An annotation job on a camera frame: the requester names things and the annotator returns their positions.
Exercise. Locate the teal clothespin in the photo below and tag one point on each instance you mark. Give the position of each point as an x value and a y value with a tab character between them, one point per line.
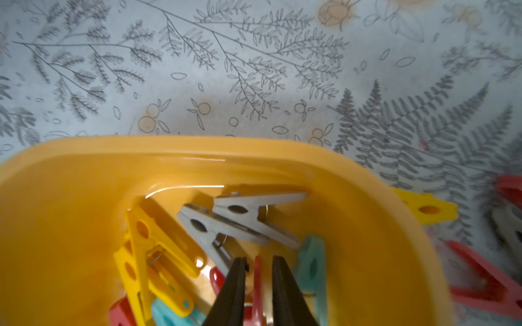
164	316
310	274

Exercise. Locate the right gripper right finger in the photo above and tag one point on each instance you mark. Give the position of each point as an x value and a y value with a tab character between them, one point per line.
289	306

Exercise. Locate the grey clothespin on table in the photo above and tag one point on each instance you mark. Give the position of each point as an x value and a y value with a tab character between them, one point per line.
508	221

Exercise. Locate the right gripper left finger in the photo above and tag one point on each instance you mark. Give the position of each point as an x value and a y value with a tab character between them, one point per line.
228	309

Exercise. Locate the teal clothespin on table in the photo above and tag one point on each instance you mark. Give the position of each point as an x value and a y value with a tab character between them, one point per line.
164	316

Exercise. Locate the red clothespin far pair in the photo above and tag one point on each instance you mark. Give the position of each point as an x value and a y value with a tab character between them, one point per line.
510	188

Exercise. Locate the red clothespin on table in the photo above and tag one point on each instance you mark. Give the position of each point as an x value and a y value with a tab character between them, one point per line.
497	293

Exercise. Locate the yellow plastic storage tray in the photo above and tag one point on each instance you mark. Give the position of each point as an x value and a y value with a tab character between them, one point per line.
63	207

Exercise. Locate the yellow clothespin pile top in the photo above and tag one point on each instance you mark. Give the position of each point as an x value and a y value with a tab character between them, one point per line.
426	208

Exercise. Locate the grey clothespin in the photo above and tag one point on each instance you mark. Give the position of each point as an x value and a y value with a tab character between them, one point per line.
205	228
508	221

